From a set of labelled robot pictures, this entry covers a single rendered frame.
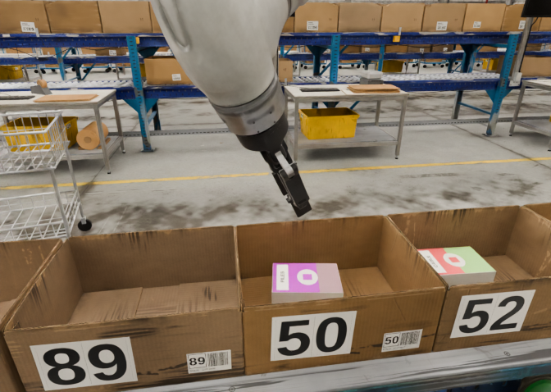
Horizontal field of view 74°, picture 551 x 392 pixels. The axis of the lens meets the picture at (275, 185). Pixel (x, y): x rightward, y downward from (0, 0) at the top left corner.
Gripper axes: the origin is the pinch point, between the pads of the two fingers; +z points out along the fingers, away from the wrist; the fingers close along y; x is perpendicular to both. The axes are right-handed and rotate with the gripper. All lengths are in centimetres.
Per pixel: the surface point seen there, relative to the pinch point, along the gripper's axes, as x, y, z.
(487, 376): 14, 37, 36
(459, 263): 28, 15, 43
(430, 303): 12.0, 23.0, 23.0
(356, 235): 10.8, -2.9, 36.3
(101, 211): -131, -208, 168
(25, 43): -147, -462, 113
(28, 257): -59, -29, 7
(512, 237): 50, 14, 56
